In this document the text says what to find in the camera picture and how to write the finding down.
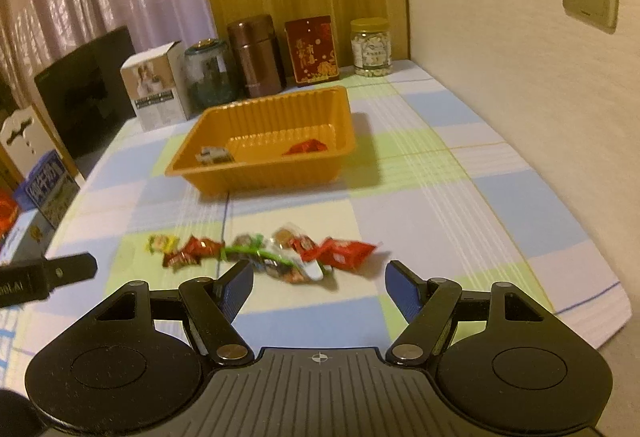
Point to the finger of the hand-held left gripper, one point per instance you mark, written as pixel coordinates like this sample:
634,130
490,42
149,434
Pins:
70,269

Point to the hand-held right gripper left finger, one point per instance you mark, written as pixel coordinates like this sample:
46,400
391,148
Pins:
237,288

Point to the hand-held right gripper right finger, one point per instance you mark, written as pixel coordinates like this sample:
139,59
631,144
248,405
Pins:
400,288

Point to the orange plastic tray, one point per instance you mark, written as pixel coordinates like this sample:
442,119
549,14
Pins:
280,117

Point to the green snack packet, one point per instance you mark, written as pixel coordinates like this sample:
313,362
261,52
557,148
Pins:
245,244

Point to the white box yellow print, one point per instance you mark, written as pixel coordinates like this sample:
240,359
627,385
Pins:
25,237

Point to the dark and white snack packet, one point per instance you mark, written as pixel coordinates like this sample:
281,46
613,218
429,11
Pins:
295,269

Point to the large red snack packet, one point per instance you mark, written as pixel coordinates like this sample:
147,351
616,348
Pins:
347,254

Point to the red bag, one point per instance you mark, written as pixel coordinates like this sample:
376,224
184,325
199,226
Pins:
6,214

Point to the small red snack packet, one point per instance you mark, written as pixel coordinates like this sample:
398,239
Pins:
304,248

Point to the blue milk carton box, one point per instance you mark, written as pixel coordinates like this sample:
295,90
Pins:
47,189

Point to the checked tablecloth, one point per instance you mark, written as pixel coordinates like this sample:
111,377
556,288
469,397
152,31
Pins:
450,197

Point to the grey snack packet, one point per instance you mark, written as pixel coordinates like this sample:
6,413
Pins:
215,155

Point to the white wooden chair back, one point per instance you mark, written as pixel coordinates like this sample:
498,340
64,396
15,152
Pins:
25,139

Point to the black flat panel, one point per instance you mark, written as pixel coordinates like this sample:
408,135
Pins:
85,97

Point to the white cardboard product box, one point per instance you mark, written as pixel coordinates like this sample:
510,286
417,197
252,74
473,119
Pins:
155,87

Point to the glass jar green lid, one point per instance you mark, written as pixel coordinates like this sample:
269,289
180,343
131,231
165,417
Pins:
210,74

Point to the brown metal canister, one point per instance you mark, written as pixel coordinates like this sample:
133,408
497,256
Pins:
257,57

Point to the nut jar gold lid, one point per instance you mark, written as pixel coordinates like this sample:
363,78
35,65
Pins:
371,49

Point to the red gift box gold print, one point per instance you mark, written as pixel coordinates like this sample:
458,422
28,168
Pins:
312,52

